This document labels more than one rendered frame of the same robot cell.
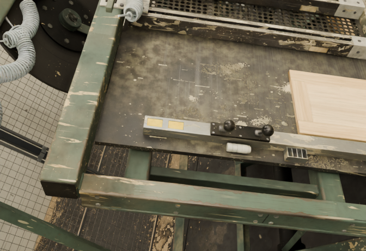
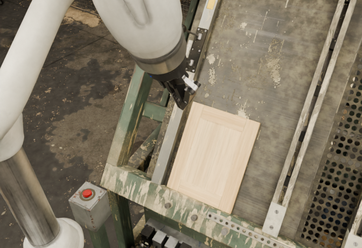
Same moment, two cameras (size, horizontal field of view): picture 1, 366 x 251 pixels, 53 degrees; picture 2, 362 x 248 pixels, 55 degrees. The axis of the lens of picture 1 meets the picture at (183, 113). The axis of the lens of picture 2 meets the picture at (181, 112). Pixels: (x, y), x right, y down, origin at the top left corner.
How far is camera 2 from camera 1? 1.45 m
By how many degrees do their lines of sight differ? 59
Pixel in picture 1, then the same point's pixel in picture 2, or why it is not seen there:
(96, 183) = not seen: outside the picture
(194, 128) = (206, 16)
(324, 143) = (176, 113)
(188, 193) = not seen: hidden behind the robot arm
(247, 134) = (192, 54)
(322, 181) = (164, 108)
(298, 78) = (248, 127)
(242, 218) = not seen: hidden behind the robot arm
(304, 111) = (211, 114)
